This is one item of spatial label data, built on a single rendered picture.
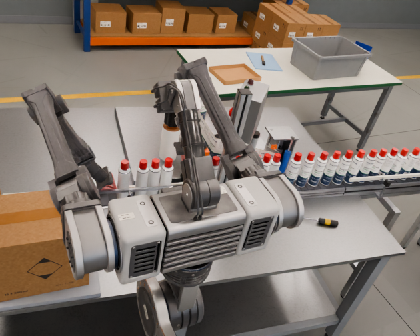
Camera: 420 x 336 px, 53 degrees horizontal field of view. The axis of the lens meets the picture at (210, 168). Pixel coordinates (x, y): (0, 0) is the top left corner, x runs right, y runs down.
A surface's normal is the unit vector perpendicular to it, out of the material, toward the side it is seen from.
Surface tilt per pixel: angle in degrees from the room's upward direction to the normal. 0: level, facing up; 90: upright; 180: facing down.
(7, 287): 90
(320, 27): 90
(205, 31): 90
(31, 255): 90
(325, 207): 0
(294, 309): 0
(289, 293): 0
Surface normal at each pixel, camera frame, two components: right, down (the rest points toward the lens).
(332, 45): 0.48, 0.54
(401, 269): 0.18, -0.78
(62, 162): -0.09, -0.48
